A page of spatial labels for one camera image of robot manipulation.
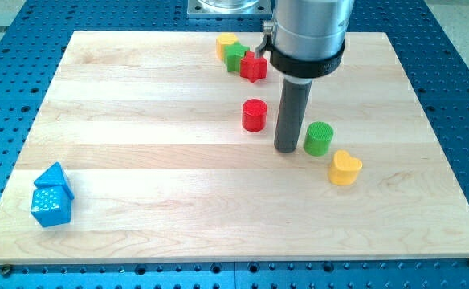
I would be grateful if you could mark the red cylinder block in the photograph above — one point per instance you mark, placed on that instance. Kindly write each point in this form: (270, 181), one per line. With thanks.
(254, 115)

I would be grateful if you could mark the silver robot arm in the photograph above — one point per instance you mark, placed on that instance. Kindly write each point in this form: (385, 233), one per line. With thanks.
(306, 38)

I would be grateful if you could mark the red star block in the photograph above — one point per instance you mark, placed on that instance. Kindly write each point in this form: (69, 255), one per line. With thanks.
(253, 68)

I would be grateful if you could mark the green star block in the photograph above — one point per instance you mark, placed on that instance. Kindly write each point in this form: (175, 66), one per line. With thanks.
(232, 56)

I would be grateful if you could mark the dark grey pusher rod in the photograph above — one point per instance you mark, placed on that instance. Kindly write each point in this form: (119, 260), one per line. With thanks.
(292, 106)

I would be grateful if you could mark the green cylinder block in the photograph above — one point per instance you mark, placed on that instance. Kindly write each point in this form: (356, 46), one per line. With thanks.
(318, 138)

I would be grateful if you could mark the wooden board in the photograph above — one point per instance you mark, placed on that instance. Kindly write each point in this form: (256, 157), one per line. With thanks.
(148, 128)

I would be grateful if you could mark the yellow hexagon block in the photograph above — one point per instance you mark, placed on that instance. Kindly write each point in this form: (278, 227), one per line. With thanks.
(223, 40)

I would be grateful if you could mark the yellow heart block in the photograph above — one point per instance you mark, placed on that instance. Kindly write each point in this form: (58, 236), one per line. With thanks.
(344, 168)

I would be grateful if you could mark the blue triangle block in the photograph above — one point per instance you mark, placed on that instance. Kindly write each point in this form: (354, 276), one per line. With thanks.
(55, 176)

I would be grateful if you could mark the blue cube block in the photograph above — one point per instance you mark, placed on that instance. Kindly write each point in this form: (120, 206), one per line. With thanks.
(51, 206)

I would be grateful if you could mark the blue perforated table plate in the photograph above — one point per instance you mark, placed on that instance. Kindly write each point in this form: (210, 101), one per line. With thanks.
(34, 44)

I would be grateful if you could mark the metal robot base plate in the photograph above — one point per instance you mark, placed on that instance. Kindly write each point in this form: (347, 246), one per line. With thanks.
(228, 8)

